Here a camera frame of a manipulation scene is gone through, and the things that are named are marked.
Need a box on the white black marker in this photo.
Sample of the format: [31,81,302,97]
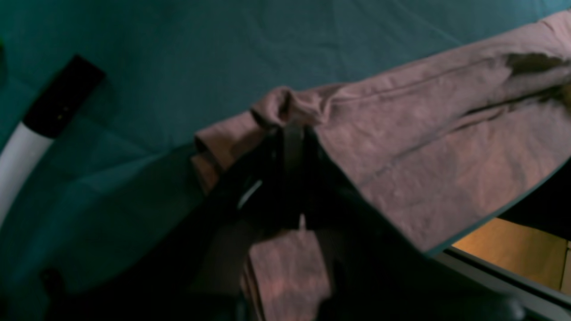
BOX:
[0,55,106,223]

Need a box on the blue table cloth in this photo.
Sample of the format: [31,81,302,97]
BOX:
[1,0,570,320]

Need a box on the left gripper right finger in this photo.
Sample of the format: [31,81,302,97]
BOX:
[285,124,526,321]

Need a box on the pinkish-brown T-shirt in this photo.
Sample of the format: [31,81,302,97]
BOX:
[192,11,571,321]

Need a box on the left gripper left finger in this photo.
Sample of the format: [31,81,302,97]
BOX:
[45,129,283,321]

